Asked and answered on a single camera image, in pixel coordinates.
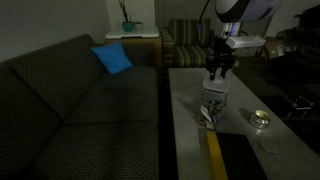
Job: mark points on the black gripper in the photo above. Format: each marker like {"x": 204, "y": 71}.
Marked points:
{"x": 221, "y": 60}

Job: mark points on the white container lid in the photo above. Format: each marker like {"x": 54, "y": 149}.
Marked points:
{"x": 216, "y": 85}

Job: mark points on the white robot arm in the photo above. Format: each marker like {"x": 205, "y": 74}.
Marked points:
{"x": 248, "y": 8}

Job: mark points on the transparent container with contents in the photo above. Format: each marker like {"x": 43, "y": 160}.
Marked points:
{"x": 212, "y": 113}

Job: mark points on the striped armchair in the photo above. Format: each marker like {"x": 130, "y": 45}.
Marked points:
{"x": 186, "y": 43}

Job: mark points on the cardboard box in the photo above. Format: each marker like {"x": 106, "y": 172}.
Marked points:
{"x": 273, "y": 50}

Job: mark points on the glass candle jar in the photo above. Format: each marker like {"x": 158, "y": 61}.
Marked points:
{"x": 260, "y": 118}

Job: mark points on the wooden side table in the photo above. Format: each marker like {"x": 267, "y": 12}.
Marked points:
{"x": 143, "y": 48}

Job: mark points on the black device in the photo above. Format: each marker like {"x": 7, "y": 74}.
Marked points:
{"x": 298, "y": 101}

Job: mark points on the round grey coaster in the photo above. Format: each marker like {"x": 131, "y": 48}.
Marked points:
{"x": 269, "y": 146}

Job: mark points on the small white pot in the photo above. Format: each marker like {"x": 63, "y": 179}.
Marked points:
{"x": 138, "y": 25}

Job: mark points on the plant in teal pot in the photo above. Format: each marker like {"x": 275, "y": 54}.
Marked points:
{"x": 128, "y": 26}

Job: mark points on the blue cushion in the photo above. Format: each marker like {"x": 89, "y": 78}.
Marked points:
{"x": 112, "y": 57}

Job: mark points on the dark grey sofa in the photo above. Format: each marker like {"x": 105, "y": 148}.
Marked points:
{"x": 83, "y": 116}

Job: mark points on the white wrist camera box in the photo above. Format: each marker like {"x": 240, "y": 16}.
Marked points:
{"x": 246, "y": 41}

